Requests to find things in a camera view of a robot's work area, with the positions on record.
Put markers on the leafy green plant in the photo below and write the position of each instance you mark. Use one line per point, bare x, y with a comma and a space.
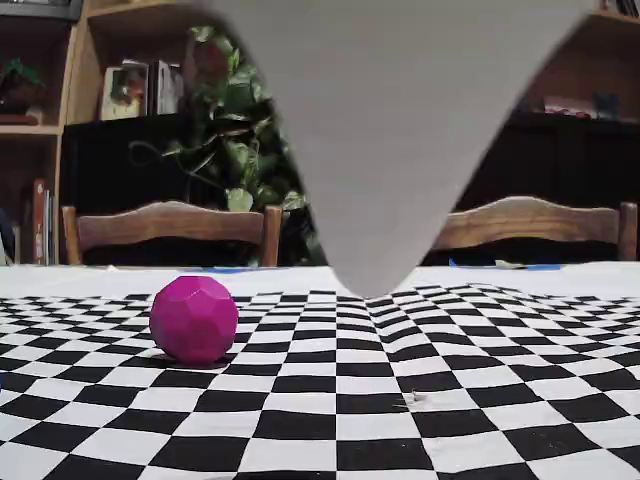
240, 125

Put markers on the red white small box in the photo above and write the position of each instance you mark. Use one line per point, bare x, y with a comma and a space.
567, 106

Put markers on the dark flat box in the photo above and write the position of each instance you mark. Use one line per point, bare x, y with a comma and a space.
40, 9

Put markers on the white illustrated book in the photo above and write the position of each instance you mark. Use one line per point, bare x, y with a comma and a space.
125, 92

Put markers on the brick bonsai tree model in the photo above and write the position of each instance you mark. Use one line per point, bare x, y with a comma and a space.
20, 85

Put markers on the red spined tall book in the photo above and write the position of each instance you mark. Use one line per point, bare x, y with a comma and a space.
39, 220

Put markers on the blue tape strip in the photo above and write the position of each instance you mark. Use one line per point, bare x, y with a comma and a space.
240, 269
465, 262

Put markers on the pink faceted ball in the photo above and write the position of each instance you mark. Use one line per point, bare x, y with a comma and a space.
194, 320

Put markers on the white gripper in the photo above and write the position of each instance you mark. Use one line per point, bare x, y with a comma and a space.
380, 150

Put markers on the checkerboard printed white sheet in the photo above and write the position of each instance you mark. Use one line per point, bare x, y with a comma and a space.
320, 400

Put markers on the light wooden bookshelf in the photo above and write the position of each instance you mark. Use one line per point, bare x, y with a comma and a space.
30, 130
575, 60

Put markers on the black white book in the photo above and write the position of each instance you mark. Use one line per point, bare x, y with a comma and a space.
167, 87

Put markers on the brown wooden chair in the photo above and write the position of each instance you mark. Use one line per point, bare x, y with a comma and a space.
165, 225
525, 225

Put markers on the dark cabinet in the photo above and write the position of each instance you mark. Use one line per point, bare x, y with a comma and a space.
100, 165

